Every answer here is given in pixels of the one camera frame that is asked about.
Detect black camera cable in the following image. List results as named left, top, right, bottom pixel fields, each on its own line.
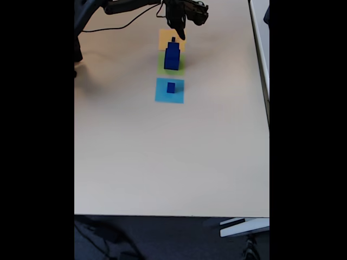
left=81, top=2, right=168, bottom=33

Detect white neighbouring desk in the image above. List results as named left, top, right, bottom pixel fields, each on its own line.
left=248, top=0, right=270, bottom=131

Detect green paper square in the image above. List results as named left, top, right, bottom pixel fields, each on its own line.
left=157, top=51, right=187, bottom=76

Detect orange paper square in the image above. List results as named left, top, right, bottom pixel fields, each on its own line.
left=158, top=29, right=187, bottom=52

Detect light blue paper square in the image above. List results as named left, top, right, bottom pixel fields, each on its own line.
left=154, top=77, right=185, bottom=105

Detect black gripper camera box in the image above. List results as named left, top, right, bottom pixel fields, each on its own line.
left=184, top=0, right=210, bottom=27

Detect black floor cables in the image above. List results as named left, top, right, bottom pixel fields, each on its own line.
left=74, top=218, right=142, bottom=260

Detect large blue cube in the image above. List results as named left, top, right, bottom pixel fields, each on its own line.
left=163, top=49, right=181, bottom=71

